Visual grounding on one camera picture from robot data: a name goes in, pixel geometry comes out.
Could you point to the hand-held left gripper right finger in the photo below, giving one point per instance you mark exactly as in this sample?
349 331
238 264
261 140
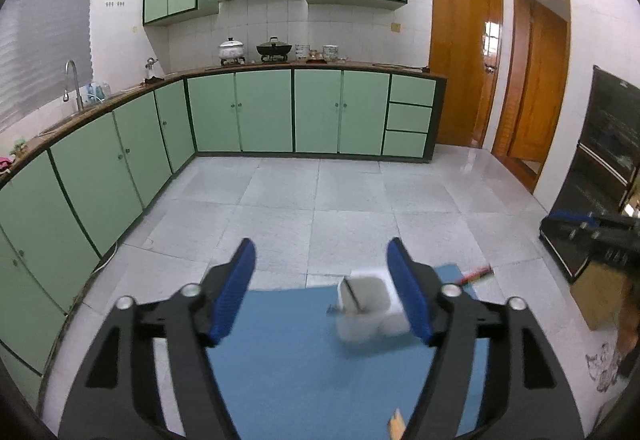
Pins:
410 295

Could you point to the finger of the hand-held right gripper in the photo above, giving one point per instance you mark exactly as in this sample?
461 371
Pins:
570 219

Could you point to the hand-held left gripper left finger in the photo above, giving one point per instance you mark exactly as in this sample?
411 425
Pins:
232 295

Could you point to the white two-compartment utensil holder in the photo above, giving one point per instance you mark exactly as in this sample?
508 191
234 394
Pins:
360 325

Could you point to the red-patterned chopstick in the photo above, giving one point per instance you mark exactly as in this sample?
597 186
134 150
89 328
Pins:
475 275

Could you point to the person's right forearm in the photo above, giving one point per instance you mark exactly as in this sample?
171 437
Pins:
631 320

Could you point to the brown cardboard box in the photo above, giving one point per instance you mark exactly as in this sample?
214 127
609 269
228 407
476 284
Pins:
595 295

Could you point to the black glass-front cabinet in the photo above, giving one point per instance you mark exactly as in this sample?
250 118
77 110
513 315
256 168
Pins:
605 145

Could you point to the blue tablecloth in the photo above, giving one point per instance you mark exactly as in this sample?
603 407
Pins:
300 370

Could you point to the open wooden door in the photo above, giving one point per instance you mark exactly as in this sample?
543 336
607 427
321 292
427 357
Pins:
540 95

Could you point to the striped floor rag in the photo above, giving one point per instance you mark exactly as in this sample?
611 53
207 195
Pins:
605 367

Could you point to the green lower kitchen cabinets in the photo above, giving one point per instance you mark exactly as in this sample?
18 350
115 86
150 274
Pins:
265 110

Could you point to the closed wooden door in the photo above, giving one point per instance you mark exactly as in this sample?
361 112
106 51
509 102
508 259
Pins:
460 60

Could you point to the silver countertop appliance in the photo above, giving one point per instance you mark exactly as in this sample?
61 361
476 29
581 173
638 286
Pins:
152 70

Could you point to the white cooking pot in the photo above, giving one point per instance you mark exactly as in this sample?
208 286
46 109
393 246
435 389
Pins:
231 51

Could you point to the clear plastic bottle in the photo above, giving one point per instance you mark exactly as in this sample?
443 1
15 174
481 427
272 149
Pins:
97 92

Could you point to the black wok with lid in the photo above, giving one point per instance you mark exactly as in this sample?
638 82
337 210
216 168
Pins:
274 49

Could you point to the metal faucet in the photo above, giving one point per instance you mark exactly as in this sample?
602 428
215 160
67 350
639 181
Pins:
76 85

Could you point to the pink cloth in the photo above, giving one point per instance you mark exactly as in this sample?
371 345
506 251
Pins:
5 162

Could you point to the grey window blind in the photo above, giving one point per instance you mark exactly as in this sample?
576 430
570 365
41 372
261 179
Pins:
45 20

